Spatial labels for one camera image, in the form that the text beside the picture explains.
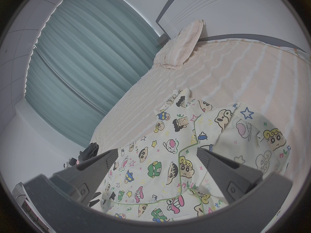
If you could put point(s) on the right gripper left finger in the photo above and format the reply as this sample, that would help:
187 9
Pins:
87 176

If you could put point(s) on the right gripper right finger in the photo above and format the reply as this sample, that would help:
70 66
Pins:
230 178

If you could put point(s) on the white printed pyjama top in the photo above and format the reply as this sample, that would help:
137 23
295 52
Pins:
158 154

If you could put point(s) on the bed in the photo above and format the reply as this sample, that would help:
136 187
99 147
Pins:
243 69

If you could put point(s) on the black garment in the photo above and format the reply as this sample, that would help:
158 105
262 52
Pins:
88 150

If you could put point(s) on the blue-green curtain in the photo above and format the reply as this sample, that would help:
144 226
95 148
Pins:
60 101
97 45

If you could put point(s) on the pale pink striped pillow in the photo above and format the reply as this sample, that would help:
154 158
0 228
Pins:
177 47

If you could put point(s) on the grey bedside table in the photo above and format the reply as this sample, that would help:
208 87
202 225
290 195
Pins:
162 39

